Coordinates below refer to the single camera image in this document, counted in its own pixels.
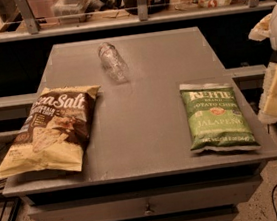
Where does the green jalapeno chip bag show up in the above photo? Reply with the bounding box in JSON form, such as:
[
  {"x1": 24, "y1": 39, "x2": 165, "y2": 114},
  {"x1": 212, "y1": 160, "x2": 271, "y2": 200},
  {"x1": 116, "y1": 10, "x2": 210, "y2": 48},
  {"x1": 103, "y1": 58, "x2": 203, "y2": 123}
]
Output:
[{"x1": 179, "y1": 83, "x2": 261, "y2": 153}]

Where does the brown sea salt chip bag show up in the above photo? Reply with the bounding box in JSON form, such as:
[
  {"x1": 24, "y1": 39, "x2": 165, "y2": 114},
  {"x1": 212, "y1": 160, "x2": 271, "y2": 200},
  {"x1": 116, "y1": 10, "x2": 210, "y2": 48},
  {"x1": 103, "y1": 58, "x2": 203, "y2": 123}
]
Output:
[{"x1": 0, "y1": 85, "x2": 100, "y2": 179}]

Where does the top grey drawer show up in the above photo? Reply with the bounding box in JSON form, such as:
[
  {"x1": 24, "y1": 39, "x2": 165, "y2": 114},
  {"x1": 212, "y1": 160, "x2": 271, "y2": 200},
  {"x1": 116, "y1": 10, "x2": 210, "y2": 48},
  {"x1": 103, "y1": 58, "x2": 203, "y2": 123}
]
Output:
[{"x1": 28, "y1": 175, "x2": 262, "y2": 221}]

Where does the clear plastic water bottle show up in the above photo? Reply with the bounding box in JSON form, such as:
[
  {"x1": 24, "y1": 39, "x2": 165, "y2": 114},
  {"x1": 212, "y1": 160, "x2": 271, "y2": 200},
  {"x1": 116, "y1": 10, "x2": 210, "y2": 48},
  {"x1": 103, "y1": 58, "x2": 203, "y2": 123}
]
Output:
[{"x1": 98, "y1": 42, "x2": 130, "y2": 84}]

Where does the metal drawer knob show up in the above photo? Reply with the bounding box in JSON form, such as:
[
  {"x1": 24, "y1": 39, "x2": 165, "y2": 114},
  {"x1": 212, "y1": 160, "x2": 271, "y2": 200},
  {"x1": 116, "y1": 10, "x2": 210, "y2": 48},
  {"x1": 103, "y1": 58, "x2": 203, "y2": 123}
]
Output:
[{"x1": 144, "y1": 204, "x2": 154, "y2": 216}]

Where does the clear plastic container on shelf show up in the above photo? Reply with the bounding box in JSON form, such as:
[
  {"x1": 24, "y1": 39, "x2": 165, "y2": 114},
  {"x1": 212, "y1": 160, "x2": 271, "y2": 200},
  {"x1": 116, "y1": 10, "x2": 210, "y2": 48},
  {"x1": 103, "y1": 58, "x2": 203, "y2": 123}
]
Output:
[{"x1": 51, "y1": 0, "x2": 90, "y2": 24}]

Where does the grey metal shelf rail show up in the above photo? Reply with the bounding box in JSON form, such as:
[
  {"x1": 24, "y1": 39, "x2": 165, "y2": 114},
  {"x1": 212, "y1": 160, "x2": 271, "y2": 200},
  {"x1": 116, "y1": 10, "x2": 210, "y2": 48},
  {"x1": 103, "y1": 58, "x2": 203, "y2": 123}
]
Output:
[{"x1": 0, "y1": 0, "x2": 277, "y2": 42}]

